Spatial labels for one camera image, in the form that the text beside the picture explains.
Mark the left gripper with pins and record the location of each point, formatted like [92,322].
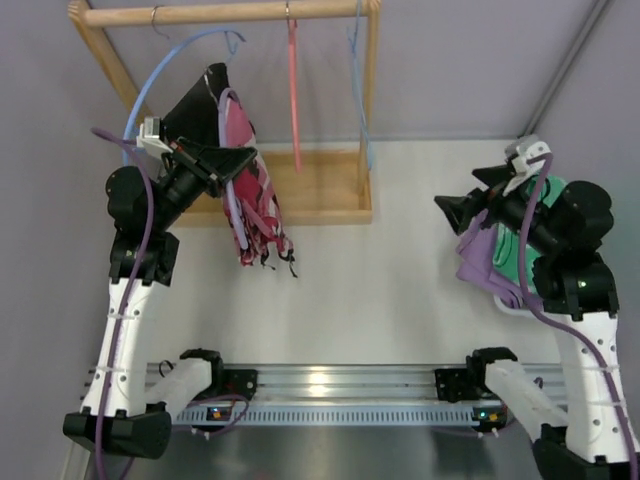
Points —
[201,171]

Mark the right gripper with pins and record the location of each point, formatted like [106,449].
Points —
[481,201]

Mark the black trousers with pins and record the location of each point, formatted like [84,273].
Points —
[194,119]

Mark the lilac plastic hanger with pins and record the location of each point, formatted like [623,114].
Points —
[232,203]

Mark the pink camouflage trousers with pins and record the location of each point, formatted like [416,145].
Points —
[257,199]

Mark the light blue plastic hanger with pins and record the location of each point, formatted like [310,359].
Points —
[233,39]

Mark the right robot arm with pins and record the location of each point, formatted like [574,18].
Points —
[570,289]

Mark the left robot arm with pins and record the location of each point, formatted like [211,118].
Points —
[120,415]

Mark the pink plastic hanger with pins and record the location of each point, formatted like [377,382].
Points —
[293,89]

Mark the purple garment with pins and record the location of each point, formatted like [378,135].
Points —
[476,249]

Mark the green white garment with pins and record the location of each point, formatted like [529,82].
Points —
[505,257]

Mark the wooden clothes rack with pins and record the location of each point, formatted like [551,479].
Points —
[334,185]

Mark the white plastic basket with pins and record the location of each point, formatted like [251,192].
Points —
[520,310]

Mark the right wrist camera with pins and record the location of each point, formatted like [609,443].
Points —
[526,157]

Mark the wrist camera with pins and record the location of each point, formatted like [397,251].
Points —
[151,137]
[526,157]

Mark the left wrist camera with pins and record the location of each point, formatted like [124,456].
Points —
[151,137]

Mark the thin blue wire hanger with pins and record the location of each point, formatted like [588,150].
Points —
[357,84]

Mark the aluminium mounting rail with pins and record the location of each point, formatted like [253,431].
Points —
[439,396]

